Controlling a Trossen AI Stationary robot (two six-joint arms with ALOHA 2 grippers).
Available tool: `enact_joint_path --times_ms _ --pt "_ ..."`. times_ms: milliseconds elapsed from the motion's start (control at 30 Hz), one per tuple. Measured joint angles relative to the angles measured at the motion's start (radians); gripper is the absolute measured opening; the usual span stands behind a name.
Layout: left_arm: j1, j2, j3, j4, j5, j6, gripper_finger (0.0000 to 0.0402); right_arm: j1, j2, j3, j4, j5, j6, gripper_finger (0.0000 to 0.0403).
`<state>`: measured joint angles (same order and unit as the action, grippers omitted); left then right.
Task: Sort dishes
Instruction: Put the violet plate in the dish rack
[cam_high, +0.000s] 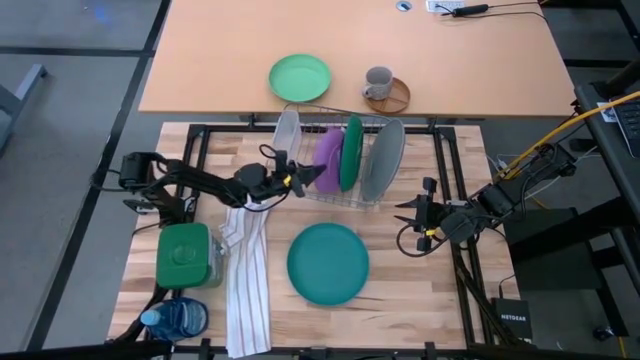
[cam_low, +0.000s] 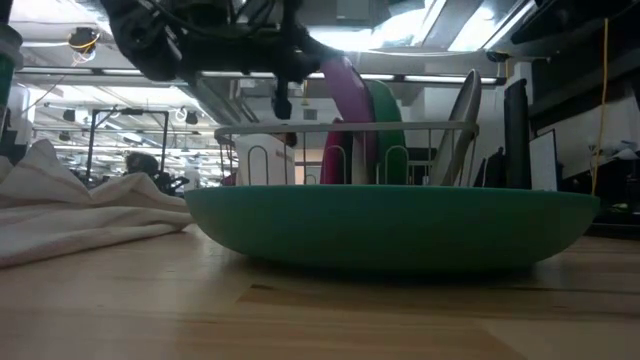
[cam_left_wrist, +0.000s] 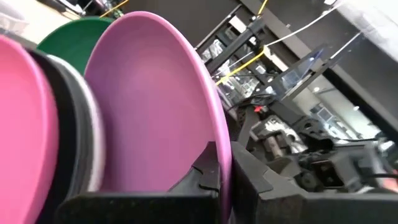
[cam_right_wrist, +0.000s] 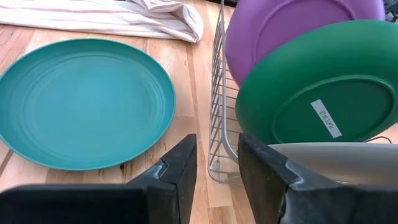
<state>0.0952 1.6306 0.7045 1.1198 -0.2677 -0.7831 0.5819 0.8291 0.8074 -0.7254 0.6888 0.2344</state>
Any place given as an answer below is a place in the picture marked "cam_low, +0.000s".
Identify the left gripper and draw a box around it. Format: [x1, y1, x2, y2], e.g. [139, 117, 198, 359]
[179, 27, 346, 120]

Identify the white folded cloth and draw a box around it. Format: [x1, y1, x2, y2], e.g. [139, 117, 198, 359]
[0, 138, 197, 270]

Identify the white cutlery holder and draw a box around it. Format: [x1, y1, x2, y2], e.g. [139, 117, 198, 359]
[233, 132, 297, 187]

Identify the pink plate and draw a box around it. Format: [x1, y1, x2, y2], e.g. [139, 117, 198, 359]
[318, 55, 379, 186]

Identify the green plate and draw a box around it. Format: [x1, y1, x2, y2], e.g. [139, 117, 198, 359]
[367, 78, 410, 186]

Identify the ceiling camera with yellow cable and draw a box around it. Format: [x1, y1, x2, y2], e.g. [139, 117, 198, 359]
[67, 25, 102, 55]

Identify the white plate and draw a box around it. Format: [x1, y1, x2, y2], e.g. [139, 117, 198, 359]
[428, 68, 484, 187]

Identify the black rig frame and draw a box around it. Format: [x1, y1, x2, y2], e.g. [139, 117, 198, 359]
[85, 106, 171, 169]

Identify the green label soap bottle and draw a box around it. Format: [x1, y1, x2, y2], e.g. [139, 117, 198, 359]
[0, 23, 25, 156]

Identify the long ceiling light strip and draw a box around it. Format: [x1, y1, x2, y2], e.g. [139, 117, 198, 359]
[14, 66, 501, 85]

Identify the teal plate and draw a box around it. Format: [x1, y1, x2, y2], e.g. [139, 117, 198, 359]
[183, 183, 602, 274]

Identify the white board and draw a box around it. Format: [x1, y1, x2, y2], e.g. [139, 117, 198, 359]
[528, 128, 560, 193]

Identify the black monitor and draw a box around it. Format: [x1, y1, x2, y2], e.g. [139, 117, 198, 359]
[503, 78, 532, 191]

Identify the white wire dish rack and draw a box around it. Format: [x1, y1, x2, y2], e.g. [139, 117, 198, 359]
[214, 121, 481, 187]

